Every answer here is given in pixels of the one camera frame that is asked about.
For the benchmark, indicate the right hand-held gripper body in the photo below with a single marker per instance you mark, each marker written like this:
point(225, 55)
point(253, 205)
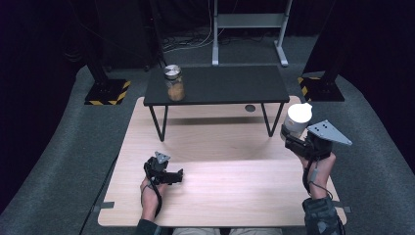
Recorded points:
point(321, 140)

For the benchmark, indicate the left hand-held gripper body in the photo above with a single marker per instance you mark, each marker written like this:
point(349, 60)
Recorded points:
point(156, 169)

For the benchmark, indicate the white lidded container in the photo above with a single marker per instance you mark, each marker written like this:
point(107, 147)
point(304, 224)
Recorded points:
point(298, 115)

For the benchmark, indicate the glass jar with metal lid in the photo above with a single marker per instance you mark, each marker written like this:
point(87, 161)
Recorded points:
point(175, 83)

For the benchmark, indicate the person's left hand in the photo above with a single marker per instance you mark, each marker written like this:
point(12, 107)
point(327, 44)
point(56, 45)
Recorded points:
point(151, 197)

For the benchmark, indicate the person's right hand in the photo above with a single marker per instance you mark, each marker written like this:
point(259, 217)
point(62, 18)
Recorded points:
point(321, 178)

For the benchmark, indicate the grey table grommet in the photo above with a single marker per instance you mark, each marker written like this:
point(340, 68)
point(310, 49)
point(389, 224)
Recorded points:
point(250, 108)

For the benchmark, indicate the black stand with striped base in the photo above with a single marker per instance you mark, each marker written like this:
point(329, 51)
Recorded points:
point(321, 88)
point(107, 93)

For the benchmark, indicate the grey metal stand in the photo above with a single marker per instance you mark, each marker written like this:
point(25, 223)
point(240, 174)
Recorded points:
point(249, 21)

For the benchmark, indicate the black tripod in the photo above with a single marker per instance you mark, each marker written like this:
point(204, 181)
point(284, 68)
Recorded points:
point(158, 52)

